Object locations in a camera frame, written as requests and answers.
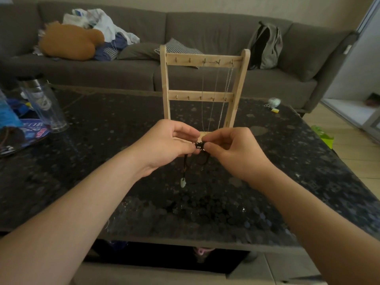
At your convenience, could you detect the blue printed packet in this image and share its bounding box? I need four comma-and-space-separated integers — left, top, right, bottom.
0, 99, 53, 156

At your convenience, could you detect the brown plush toy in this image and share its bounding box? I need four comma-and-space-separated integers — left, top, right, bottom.
38, 21, 105, 61

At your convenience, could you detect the sliding glass door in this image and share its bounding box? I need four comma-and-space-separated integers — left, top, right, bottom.
321, 0, 380, 143

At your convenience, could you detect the person's right hand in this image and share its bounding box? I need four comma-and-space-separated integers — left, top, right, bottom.
201, 127, 278, 190

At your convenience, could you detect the silver pendant necklace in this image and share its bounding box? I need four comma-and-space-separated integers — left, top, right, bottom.
201, 58, 221, 133

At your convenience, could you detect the person's left forearm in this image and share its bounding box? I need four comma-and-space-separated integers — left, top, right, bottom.
0, 150, 146, 285

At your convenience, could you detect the checkered pillow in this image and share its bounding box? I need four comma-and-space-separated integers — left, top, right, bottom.
154, 38, 204, 68

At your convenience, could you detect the grey flat cushion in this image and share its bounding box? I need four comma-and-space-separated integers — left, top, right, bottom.
117, 43, 162, 61

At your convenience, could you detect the grey fabric sofa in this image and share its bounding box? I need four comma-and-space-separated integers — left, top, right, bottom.
0, 0, 360, 113

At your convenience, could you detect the white crumpled garment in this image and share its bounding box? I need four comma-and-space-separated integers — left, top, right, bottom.
63, 8, 141, 46

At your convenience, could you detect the person's left hand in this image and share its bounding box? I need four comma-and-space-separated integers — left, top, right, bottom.
127, 119, 201, 179

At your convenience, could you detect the blue crumpled garment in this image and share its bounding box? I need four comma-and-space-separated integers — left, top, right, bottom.
94, 33, 129, 62

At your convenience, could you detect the blue plastic bottle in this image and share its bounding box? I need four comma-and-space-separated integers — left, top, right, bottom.
0, 90, 23, 128

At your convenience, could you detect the wooden jewelry stand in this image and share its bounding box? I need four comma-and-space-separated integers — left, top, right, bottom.
159, 45, 251, 143

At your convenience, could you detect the person's right forearm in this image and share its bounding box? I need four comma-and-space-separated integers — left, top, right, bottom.
255, 167, 380, 285

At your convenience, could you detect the black cord necklace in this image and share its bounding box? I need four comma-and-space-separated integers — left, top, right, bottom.
180, 141, 211, 188

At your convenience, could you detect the grey backpack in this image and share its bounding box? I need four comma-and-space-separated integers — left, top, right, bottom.
247, 21, 283, 70

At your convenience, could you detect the green bag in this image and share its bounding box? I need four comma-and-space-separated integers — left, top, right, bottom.
311, 125, 334, 149

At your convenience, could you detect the pink item under table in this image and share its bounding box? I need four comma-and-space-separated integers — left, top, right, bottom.
193, 247, 216, 264

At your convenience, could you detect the silver chain necklace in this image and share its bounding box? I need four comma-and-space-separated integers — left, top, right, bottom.
217, 61, 234, 130

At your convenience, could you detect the clear plastic tumbler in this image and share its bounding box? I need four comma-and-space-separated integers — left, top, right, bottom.
17, 75, 69, 133

